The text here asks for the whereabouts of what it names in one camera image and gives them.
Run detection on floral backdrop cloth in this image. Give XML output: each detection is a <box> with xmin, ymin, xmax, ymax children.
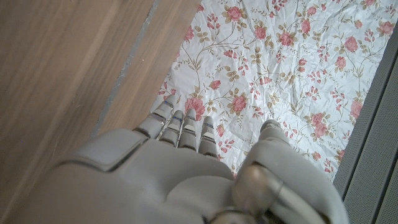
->
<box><xmin>150</xmin><ymin>0</ymin><xmax>398</xmax><ymax>183</ymax></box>

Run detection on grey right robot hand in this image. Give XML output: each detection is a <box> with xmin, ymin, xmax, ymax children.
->
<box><xmin>12</xmin><ymin>94</ymin><xmax>351</xmax><ymax>224</ymax></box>

